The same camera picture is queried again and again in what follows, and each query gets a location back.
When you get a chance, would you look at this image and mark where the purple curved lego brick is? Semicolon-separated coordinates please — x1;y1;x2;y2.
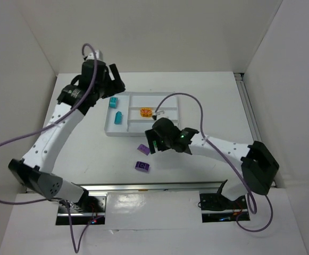
137;144;151;156

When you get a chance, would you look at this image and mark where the teal curved lego brick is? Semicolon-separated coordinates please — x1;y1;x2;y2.
108;97;119;108

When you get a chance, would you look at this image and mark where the yellow butterfly lego brick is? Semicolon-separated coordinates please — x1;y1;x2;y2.
139;107;153;118

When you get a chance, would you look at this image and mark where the purple flower lego brick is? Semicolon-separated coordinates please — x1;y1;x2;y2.
135;161;150;172

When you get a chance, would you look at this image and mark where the teal long lego brick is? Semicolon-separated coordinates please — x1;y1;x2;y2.
114;111;122;125

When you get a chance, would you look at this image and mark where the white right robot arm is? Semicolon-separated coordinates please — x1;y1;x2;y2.
145;118;279;201

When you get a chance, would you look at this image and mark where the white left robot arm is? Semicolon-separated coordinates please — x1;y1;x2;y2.
8;59;126;211

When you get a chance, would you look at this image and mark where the white compartment tray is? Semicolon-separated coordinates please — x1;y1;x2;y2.
104;92;180;137

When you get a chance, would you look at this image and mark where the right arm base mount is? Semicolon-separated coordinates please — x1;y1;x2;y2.
197;193;250;223

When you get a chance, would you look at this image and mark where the aluminium side rail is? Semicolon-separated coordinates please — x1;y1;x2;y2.
233;72;277;188

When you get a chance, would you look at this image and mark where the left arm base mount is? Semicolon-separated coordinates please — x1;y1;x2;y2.
55;194;106;226

